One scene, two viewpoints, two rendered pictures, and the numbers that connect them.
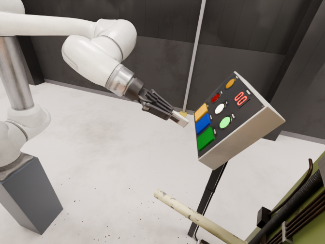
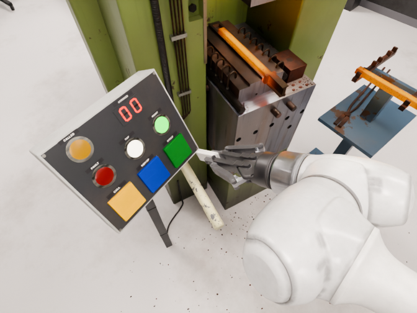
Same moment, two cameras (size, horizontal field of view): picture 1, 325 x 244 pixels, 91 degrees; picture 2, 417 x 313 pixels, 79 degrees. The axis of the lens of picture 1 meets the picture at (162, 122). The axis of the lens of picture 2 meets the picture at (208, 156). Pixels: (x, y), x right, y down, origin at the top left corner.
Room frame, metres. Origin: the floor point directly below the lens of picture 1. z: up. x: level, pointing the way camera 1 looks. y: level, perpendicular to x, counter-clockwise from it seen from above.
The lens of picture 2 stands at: (0.78, 0.14, 1.62)
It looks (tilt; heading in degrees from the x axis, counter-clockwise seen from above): 56 degrees down; 213
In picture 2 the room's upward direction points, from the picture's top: straight up
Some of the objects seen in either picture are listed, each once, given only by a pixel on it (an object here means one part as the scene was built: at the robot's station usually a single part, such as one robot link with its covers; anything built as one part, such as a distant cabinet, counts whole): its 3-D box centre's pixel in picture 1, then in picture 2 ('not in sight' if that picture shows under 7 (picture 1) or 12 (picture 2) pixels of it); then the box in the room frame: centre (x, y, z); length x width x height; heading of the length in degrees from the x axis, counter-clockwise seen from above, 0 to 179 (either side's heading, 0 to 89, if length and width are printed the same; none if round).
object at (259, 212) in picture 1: (263, 218); not in sight; (0.31, -0.40, 0.80); 0.06 x 0.03 x 0.04; 152
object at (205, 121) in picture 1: (203, 124); (153, 174); (0.57, -0.18, 1.01); 0.07 x 0.05 x 0.07; 177
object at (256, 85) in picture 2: not in sight; (232, 56); (-0.07, -0.30, 0.96); 0.42 x 0.20 x 0.09; 62
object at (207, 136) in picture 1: (206, 139); (177, 150); (0.47, -0.17, 1.01); 0.07 x 0.05 x 0.07; 177
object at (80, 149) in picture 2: (230, 83); (80, 149); (0.67, -0.27, 1.16); 0.05 x 0.03 x 0.04; 152
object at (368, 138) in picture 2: not in sight; (367, 117); (-0.39, 0.33, 0.66); 0.40 x 0.30 x 0.02; 162
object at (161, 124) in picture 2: (225, 122); (161, 125); (0.47, -0.22, 1.09); 0.05 x 0.03 x 0.04; 152
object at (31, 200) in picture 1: (28, 194); not in sight; (0.57, 0.85, 0.30); 0.20 x 0.20 x 0.60; 76
